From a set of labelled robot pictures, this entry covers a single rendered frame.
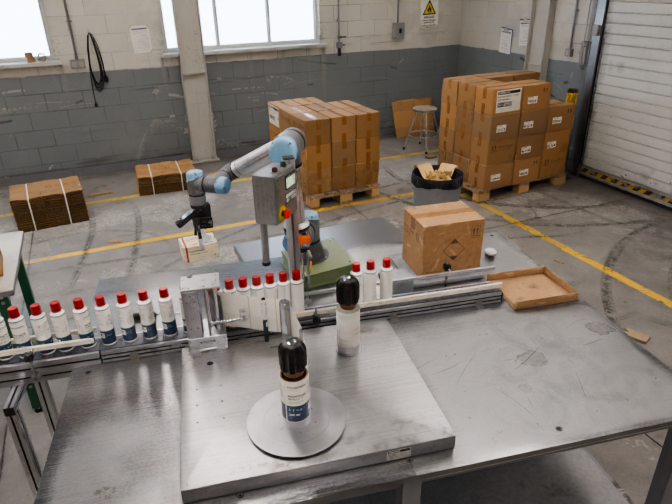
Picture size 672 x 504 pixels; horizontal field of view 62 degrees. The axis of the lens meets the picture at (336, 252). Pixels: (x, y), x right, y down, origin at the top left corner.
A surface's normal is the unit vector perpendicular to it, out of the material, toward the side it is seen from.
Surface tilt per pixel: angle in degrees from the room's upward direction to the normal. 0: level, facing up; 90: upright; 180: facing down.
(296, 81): 90
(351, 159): 89
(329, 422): 0
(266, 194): 90
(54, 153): 90
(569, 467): 0
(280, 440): 0
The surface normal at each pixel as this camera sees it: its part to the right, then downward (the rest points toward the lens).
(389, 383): -0.02, -0.90
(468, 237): 0.26, 0.42
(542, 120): 0.46, 0.38
